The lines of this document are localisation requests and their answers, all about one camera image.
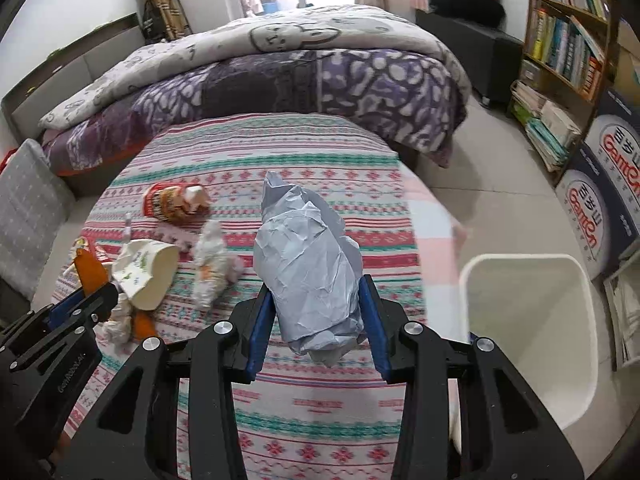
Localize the grey paper ball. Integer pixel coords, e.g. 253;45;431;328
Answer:
252;170;365;368

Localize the black cabinet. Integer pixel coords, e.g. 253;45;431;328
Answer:
415;7;523;106

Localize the black bag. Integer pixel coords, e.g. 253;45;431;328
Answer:
142;0;175;44

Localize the grey bed headboard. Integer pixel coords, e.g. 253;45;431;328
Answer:
0;12;146;128

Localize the brown cardboard box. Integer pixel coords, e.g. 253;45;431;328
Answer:
612;17;640;106

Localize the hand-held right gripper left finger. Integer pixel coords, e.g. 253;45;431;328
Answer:
52;280;276;480

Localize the crushed paper cup green print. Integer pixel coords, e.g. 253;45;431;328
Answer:
111;240;180;312

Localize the orange wrapper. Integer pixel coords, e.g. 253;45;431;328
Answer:
75;249;157;342

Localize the wooden bookshelf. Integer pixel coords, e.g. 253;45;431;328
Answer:
507;0;618;176

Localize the blue and white cardboard box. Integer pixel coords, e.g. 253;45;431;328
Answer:
582;87;640;281
555;145;608;281

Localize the orange bed sheet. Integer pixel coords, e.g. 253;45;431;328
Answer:
57;147;133;177

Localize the white plastic waste bin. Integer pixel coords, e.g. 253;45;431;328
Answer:
450;254;599;453

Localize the pile of magazines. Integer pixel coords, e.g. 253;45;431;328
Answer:
602;260;640;371

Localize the stack of flat books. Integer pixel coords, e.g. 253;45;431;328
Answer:
510;80;583;171

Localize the red and white wrapper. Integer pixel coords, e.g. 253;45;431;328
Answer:
74;235;117;263

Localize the grey cushion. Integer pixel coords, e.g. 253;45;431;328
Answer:
0;138;76;301

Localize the striped patterned tablecloth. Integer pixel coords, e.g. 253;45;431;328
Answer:
50;112;473;480

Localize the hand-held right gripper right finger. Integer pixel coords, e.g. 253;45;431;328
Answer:
357;274;586;480

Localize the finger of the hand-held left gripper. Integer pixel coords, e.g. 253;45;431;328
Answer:
30;282;119;341

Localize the purple and cream quilt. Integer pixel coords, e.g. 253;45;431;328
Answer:
37;4;473;176

